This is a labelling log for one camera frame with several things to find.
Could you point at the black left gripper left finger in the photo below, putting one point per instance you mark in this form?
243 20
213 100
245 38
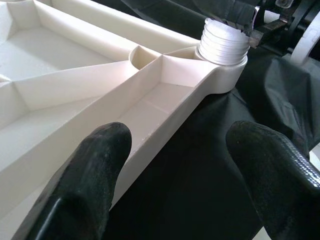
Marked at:
82 190

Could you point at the white plastic children table top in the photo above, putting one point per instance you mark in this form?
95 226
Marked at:
75 45

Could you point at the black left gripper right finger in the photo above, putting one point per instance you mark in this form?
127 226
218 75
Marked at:
280 190

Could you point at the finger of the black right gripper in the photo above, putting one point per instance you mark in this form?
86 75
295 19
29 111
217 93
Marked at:
241 12

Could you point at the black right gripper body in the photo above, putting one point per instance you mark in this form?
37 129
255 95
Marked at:
295 17

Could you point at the white plastic table leg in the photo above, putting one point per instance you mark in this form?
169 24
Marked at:
222 45

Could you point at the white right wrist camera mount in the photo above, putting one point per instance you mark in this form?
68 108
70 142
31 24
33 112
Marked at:
307 42

